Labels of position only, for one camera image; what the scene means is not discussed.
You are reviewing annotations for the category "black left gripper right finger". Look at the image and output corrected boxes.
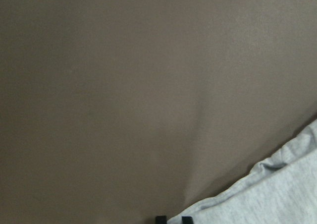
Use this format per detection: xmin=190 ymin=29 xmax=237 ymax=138
xmin=181 ymin=216 xmax=193 ymax=224

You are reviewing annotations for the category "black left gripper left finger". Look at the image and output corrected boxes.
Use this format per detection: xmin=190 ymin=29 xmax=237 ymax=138
xmin=155 ymin=216 xmax=167 ymax=224

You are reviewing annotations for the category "grey cartoon print t-shirt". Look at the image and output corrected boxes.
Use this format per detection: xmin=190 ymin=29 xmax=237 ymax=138
xmin=168 ymin=121 xmax=317 ymax=224

